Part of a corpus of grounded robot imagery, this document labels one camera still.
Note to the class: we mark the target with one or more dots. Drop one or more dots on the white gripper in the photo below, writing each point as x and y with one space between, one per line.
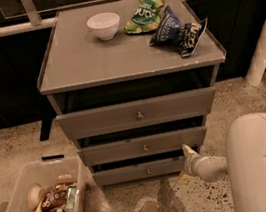
192 164

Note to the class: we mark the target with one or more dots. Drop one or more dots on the grey bottom drawer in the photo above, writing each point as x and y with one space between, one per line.
139 172

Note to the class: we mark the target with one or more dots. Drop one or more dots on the grey drawer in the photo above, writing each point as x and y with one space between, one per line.
139 172
142 146
138 113

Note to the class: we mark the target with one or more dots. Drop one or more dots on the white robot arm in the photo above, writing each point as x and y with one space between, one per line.
244 163

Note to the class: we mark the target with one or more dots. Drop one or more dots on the grey middle drawer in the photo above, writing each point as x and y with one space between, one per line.
142 146

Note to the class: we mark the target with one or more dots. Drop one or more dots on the grey top drawer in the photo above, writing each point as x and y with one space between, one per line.
138 113

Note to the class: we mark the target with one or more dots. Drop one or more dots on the grey drawer cabinet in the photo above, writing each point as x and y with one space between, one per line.
83 72

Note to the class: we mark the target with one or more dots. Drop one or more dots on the green soda can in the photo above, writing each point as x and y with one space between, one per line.
71 198

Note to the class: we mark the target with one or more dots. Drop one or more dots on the black chip bag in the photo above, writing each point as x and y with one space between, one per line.
187 37

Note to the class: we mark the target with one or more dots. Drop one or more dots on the brown snack bag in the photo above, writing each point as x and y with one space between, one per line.
54 199

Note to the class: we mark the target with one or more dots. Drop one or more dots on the blue chip bag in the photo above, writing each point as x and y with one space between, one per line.
166 30

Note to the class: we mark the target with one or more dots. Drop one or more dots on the clear plastic storage bin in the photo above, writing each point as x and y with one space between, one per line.
47 174

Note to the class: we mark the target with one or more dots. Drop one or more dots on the green chip bag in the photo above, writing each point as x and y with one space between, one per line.
146 17

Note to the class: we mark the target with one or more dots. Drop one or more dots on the white ceramic bowl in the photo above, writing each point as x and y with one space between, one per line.
104 25

